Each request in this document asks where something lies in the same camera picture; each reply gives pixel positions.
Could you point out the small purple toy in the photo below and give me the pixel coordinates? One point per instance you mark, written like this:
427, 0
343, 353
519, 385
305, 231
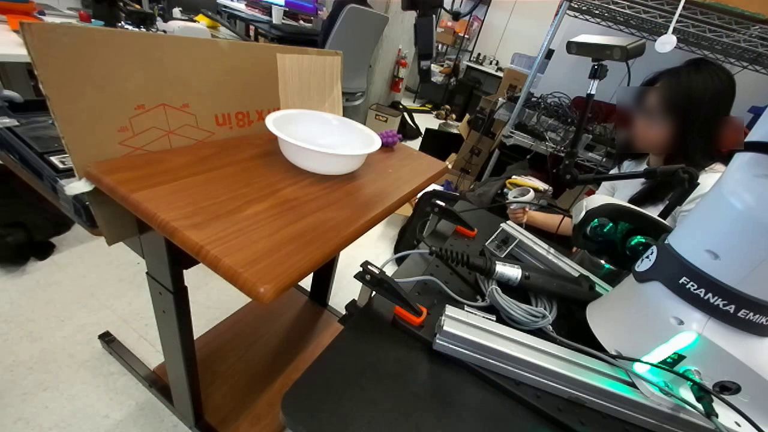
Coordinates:
389, 138

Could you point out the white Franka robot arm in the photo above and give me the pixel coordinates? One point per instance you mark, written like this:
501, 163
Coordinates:
721, 241

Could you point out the white plastic bowl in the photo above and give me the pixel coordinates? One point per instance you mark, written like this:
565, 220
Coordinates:
320, 147

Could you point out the small brown cardboard box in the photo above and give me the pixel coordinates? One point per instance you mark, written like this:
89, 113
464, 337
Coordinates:
477, 153

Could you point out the red fire extinguisher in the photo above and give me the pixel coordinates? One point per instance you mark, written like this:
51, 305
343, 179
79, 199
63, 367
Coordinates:
399, 76

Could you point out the grey high back office chair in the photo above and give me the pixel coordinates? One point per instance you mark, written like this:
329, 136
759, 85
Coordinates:
356, 49

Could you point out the black device with green lights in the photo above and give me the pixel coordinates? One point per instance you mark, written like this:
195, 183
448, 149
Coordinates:
615, 231

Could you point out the large brown cardboard panel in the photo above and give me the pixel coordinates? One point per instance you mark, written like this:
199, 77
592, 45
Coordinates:
121, 81

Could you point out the white ladle shaped object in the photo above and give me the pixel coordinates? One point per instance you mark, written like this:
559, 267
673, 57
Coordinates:
665, 41

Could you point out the person with long black hair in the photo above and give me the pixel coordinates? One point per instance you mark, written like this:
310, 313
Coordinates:
709, 103

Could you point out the black bulky equipment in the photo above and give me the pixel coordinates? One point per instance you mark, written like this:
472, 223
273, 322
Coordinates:
33, 207

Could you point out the wooden table with black frame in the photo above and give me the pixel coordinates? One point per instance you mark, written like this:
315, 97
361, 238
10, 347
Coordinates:
242, 216

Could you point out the short aluminium extrusion rail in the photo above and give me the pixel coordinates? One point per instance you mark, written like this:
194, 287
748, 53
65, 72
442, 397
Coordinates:
530, 243

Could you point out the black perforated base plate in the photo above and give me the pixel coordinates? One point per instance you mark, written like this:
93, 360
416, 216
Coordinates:
361, 385

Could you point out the long aluminium extrusion rail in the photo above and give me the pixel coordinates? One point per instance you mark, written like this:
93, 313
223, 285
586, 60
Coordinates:
519, 343

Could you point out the black camera on tripod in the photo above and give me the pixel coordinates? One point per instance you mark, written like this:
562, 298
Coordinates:
605, 47

